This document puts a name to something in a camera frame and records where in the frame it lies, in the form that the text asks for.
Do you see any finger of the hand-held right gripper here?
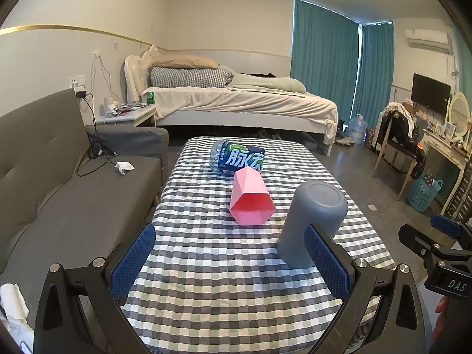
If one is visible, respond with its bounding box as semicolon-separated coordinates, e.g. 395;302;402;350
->
398;223;472;266
430;213;472;247

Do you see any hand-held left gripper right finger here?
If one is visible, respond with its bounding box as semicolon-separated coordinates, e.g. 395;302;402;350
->
303;223;434;354

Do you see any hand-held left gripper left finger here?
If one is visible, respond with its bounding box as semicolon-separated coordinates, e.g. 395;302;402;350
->
33;223;157;354

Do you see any pink faceted cup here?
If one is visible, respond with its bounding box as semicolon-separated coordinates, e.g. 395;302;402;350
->
229;167;276;226

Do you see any grey cup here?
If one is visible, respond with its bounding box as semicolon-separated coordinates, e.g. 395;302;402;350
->
276;181;349;269

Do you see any person's right hand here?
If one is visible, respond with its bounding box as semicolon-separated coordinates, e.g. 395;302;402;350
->
432;296;451;345

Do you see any blue laundry basket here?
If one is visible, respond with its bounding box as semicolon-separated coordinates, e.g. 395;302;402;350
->
407;175;444;213

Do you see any white dressing table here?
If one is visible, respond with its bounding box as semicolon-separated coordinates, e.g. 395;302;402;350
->
422;127;472;218

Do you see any wooden chair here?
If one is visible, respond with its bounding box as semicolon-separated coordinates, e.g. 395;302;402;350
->
371;112;425;201

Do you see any grey sofa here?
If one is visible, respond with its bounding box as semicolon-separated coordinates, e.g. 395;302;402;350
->
0;88;170;288

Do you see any checked tablecloth table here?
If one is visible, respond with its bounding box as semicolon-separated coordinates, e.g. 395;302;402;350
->
117;136;394;354

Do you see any clothes pile on chair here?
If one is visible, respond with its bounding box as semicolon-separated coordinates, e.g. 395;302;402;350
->
383;101;428;179

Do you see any oval white mirror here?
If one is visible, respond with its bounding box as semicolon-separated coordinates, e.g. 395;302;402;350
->
446;93;471;136

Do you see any large water jug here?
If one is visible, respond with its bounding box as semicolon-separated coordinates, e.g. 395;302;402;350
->
347;114;367;145

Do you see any black television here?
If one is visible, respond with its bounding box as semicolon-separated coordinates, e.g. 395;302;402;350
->
411;73;452;117

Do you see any blue label plastic bottle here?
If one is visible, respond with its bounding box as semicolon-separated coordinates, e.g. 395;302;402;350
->
210;139;266;174

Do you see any white nightstand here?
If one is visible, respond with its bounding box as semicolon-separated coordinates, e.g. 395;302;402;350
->
92;104;160;128

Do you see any white bed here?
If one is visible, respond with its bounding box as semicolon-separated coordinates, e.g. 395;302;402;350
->
124;45;339;156

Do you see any white air conditioner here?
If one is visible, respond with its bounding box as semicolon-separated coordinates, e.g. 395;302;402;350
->
404;27;454;53

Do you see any light green blanket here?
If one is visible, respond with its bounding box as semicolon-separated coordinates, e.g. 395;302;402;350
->
226;73;307;94

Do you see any checked folded quilt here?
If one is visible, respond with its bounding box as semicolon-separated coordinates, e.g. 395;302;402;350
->
149;65;235;88

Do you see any teal curtain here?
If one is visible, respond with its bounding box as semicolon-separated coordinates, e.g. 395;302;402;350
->
290;0;394;119

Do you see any beige pillow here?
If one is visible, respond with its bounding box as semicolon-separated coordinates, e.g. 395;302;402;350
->
153;55;219;70

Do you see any black charger with cable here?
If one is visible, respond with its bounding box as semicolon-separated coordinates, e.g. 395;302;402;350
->
76;90;118;178

